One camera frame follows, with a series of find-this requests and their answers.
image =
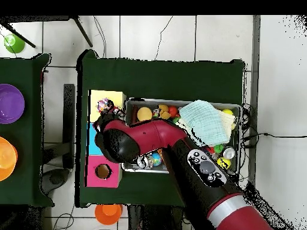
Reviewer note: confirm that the light blue waffle cloth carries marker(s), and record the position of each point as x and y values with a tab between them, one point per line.
206	119

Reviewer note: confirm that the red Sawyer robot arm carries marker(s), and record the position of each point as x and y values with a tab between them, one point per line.
144	134

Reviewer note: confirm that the silver mesh bin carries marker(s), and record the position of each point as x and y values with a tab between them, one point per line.
148	102

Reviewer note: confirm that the wooden box with three holes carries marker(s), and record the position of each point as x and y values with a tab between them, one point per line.
112	177

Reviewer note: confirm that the orange sponge disc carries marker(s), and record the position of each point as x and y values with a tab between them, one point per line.
144	114

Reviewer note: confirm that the brown plush toy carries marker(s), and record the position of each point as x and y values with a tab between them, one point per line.
164	112

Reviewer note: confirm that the black upright panel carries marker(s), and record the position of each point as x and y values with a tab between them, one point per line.
69	119

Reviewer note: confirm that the red orange ball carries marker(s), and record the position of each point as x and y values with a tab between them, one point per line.
173	111

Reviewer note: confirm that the crushed silver can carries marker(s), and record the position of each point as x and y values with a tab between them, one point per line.
144	163

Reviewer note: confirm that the globe print ball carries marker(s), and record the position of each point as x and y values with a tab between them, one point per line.
156	159

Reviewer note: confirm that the black tripod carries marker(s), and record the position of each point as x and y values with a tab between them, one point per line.
82	32

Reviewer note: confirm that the dark green side tablecloth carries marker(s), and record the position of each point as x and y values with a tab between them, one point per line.
26	71

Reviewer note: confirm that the orange cup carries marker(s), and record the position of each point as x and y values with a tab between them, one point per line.
108	214

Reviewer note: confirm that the purple bowl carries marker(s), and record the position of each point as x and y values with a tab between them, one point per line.
10	104

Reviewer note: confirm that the yellow ball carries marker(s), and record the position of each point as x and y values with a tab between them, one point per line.
223	163
227	112

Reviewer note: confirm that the cream waffle cloth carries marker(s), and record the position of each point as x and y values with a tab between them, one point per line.
227	119

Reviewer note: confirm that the round silver can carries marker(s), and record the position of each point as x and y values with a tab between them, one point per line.
229	153

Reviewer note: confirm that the orange bowl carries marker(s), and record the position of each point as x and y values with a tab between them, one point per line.
7	158

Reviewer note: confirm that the green cup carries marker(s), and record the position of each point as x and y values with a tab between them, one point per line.
14	44

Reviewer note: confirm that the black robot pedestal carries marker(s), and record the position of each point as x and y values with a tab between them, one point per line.
153	218

